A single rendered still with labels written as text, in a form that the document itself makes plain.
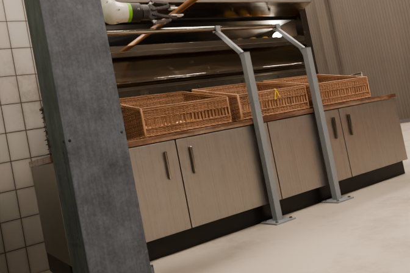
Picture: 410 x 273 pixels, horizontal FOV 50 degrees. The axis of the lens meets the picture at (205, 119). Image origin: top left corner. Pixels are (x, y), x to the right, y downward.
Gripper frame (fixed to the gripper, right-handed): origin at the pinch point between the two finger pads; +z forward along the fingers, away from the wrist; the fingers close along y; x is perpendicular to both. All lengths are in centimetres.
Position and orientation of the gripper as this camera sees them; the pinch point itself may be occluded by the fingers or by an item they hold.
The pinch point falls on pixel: (176, 11)
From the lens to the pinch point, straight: 234.5
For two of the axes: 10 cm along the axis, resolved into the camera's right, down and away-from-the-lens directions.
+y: 1.9, 9.8, -0.4
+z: 8.4, -1.4, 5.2
